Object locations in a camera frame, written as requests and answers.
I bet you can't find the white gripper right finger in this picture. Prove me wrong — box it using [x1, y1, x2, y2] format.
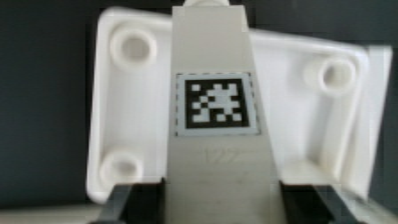
[282, 182, 363, 224]

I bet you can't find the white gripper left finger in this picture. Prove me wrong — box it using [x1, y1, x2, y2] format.
[88, 179, 166, 224]

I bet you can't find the white desk top tray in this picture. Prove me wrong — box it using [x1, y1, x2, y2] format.
[88, 7, 393, 202]

